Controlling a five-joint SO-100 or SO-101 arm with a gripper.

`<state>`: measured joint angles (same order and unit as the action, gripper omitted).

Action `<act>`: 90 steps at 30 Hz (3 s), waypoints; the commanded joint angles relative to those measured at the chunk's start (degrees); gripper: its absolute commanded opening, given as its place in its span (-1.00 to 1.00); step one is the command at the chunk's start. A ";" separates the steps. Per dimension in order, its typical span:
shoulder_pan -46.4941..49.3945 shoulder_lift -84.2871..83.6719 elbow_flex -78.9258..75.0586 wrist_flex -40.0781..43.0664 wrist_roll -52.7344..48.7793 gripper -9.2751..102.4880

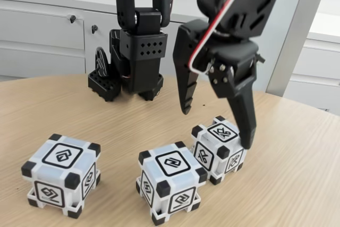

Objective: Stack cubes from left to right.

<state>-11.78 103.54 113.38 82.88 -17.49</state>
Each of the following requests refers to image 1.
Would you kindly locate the white cube crossed symbol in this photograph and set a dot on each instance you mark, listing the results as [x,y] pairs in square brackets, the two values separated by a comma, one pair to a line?
[212,142]

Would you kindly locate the white cube zigzag symbol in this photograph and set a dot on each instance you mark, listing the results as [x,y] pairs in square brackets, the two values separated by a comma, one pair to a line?
[183,181]

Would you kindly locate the grey metal pillar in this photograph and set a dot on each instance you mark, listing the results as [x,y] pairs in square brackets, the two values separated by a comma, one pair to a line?
[292,43]

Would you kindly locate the black round table clamp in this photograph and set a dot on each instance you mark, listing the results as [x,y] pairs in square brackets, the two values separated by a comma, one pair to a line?
[102,62]

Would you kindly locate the white drawer cabinet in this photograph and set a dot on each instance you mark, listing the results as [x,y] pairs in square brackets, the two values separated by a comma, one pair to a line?
[318,62]

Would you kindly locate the small black cabinet key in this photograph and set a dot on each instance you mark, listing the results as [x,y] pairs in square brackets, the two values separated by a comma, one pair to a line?
[72,19]
[94,29]

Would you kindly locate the white cube hexagon symbol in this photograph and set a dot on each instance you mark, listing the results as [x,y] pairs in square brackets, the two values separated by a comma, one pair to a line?
[53,173]

